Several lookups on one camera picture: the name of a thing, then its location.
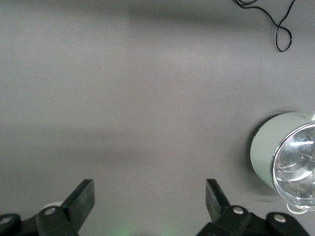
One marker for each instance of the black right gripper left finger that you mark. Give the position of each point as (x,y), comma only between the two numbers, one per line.
(81,201)

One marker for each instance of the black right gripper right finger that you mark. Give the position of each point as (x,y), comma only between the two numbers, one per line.
(216,204)

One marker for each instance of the sage green cooking pot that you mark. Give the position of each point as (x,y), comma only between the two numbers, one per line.
(263,147)

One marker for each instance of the glass lid with grey knob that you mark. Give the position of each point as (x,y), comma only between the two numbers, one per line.
(295,167)

